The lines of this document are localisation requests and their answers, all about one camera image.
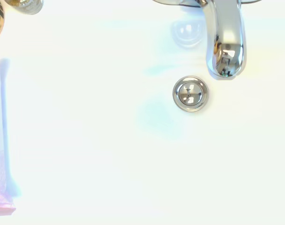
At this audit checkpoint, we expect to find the white sink basin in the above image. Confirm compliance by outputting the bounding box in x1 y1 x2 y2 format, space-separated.
0 0 285 225

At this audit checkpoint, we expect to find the chrome sink drain stopper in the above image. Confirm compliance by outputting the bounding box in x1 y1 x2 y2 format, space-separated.
172 75 210 113

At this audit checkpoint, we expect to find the sink overflow hole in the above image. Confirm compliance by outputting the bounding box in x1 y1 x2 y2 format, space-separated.
170 20 207 49

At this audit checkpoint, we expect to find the chrome faucet spout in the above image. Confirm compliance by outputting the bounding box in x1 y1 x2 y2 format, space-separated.
153 0 262 81

